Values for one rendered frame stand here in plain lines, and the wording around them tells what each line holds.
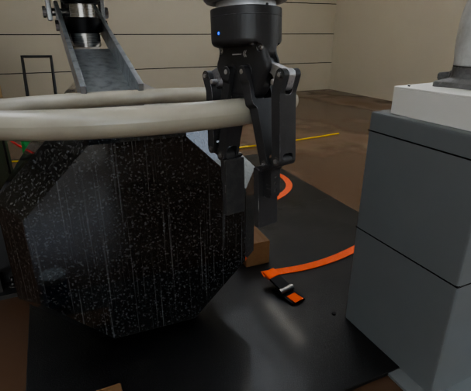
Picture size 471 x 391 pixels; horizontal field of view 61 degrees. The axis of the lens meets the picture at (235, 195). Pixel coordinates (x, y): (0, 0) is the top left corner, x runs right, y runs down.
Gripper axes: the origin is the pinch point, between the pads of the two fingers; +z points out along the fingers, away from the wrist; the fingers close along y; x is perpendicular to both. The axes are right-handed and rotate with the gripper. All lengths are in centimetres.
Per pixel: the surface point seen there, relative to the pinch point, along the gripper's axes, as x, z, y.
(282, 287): -78, 72, 67
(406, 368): -78, 78, 13
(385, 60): -590, -25, 327
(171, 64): -326, -27, 544
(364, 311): -83, 69, 32
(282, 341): -58, 77, 48
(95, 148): -10, 5, 74
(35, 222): 6, 24, 82
